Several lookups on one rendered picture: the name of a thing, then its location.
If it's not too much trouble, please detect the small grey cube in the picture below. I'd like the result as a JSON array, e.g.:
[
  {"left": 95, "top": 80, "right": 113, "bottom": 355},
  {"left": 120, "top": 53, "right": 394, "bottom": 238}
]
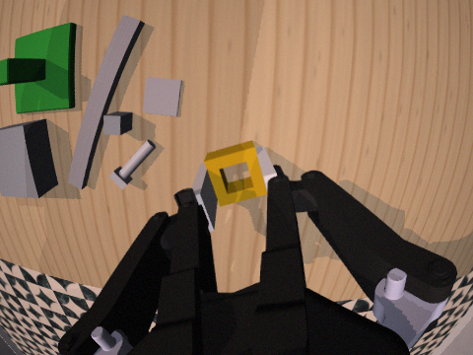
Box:
[{"left": 103, "top": 111, "right": 133, "bottom": 135}]

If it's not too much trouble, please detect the grey flat bar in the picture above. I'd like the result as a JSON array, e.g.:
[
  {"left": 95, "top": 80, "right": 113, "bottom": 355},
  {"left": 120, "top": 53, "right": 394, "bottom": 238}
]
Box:
[{"left": 68, "top": 15, "right": 145, "bottom": 190}]

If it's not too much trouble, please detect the yellow square nut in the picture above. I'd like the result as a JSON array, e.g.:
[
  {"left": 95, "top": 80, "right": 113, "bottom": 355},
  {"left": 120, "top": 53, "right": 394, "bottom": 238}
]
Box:
[{"left": 204, "top": 140, "right": 267, "bottom": 207}]

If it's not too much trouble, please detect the green flat plate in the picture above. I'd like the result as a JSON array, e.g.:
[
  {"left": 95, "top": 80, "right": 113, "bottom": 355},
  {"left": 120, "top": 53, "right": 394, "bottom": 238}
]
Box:
[{"left": 0, "top": 23, "right": 77, "bottom": 114}]

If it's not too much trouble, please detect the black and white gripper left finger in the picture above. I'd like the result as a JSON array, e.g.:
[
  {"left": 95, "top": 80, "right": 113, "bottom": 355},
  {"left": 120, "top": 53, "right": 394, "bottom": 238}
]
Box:
[{"left": 58, "top": 163, "right": 218, "bottom": 355}]

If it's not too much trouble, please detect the dark grey box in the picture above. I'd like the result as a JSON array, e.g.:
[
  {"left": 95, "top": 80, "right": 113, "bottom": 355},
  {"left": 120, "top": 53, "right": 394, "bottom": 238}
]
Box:
[{"left": 0, "top": 119, "right": 58, "bottom": 198}]

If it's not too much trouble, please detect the grey square plate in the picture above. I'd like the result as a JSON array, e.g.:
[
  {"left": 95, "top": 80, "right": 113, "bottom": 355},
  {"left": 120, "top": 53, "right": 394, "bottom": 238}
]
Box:
[{"left": 143, "top": 77, "right": 182, "bottom": 116}]

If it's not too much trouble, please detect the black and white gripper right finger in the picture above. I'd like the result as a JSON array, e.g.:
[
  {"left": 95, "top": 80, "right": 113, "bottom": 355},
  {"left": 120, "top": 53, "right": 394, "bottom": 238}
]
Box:
[{"left": 251, "top": 146, "right": 457, "bottom": 355}]

